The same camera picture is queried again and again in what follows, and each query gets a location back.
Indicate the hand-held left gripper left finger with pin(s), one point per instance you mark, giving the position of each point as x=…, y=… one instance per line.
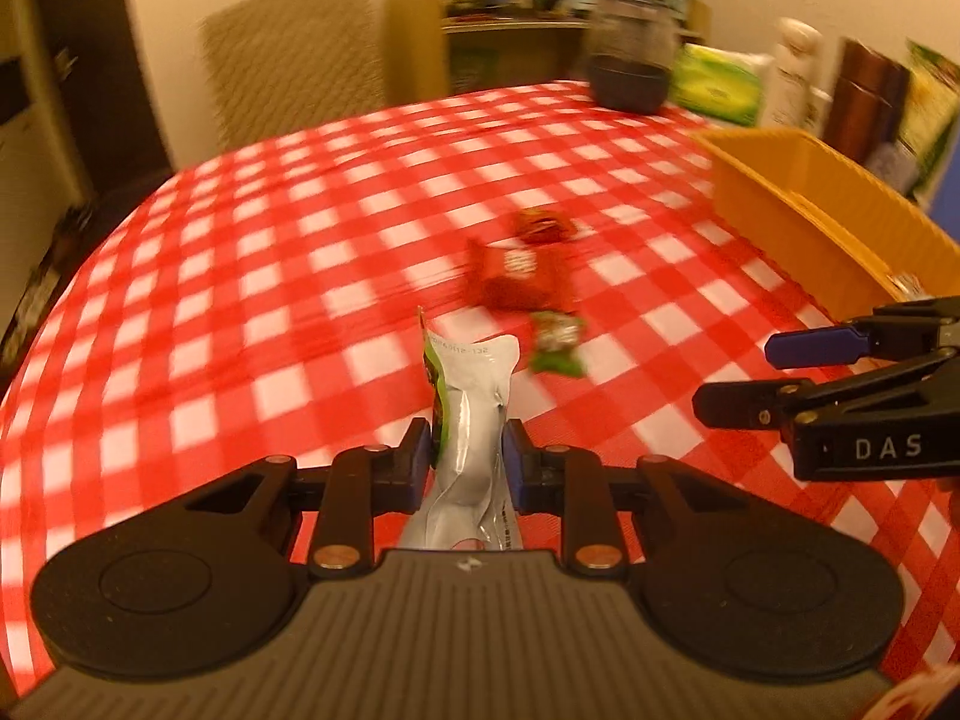
x=420, y=457

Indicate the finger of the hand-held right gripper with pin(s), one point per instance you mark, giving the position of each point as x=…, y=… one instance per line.
x=742, y=405
x=817, y=345

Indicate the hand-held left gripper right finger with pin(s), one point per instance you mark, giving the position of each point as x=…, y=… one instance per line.
x=516, y=465

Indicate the white green snack packet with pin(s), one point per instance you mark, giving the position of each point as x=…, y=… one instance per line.
x=469, y=420

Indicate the yellow plastic tray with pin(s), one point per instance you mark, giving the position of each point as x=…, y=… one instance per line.
x=810, y=225

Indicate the green candy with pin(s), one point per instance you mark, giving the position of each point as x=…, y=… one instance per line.
x=559, y=341

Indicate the red snack packet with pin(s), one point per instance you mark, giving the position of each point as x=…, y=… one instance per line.
x=517, y=277

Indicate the small red twisted candy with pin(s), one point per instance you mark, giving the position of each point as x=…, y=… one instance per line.
x=540, y=225

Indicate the red checked tablecloth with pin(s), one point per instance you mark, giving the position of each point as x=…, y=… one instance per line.
x=262, y=277

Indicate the brown metal thermos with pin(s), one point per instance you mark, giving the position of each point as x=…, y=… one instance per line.
x=862, y=101

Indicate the green printed bag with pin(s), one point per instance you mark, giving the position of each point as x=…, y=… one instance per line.
x=930, y=112

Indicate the white drink bottle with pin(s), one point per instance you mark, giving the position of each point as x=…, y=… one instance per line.
x=787, y=75

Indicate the green tissue pack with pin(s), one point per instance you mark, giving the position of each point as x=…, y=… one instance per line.
x=716, y=86

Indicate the glass jar with dark contents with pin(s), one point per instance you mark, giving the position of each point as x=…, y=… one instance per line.
x=630, y=60

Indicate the beige quilted chair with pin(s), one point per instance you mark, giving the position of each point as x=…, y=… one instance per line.
x=292, y=60

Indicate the wooden shelf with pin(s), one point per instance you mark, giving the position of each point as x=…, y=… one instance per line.
x=412, y=37

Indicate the dark wooden door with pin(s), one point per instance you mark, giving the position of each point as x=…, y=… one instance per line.
x=105, y=52

